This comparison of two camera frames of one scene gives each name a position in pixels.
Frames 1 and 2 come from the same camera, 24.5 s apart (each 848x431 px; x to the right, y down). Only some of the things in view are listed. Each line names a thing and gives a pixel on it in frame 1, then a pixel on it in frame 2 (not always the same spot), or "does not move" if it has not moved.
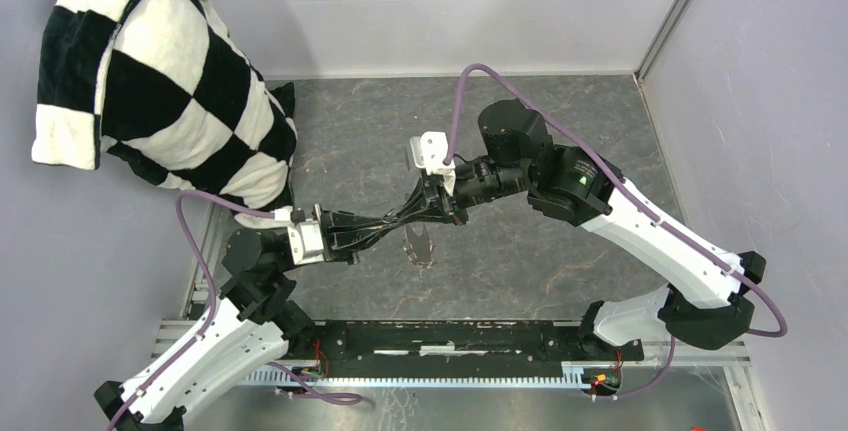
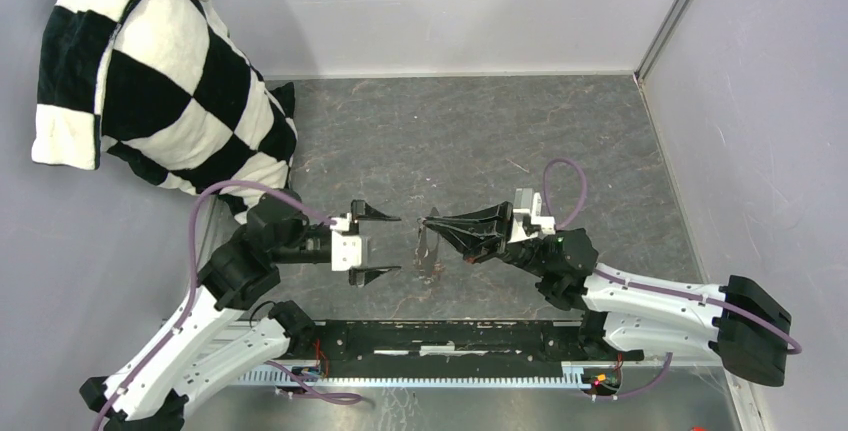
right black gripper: (433, 196) -> (478, 234)
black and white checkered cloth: (135, 62) does not move
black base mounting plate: (453, 346) does not move
